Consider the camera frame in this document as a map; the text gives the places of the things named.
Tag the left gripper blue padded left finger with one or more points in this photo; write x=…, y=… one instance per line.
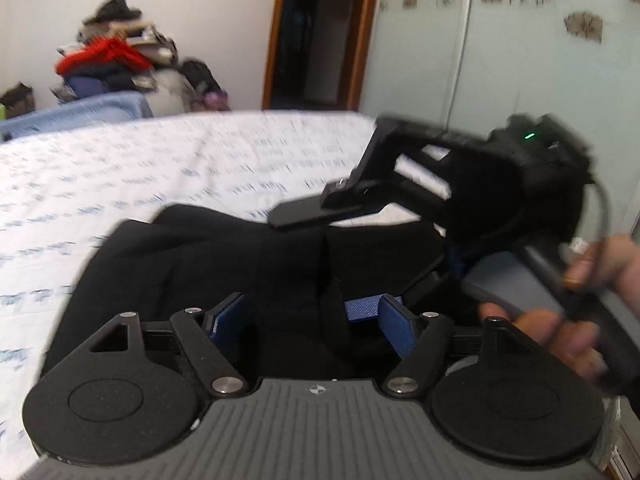
x=222, y=322

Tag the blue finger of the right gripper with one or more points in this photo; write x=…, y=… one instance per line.
x=360, y=309

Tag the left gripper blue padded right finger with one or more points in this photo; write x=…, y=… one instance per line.
x=399, y=326

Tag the black pants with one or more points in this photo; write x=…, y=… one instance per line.
x=296, y=284

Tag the person's right hand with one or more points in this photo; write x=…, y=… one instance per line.
x=572, y=338

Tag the frosted sliding wardrobe door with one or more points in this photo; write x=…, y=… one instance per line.
x=470, y=64

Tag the white script-print bedsheet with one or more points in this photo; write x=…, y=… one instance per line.
x=63, y=192

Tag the black bag beside bed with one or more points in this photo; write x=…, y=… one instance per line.
x=206, y=94

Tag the blue dotted blanket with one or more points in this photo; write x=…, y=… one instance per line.
x=107, y=108

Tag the pile of folded clothes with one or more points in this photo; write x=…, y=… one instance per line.
x=115, y=50

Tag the wooden door frame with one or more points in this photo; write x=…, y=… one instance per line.
x=317, y=54

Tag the dark bag by wall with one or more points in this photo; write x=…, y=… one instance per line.
x=18, y=101

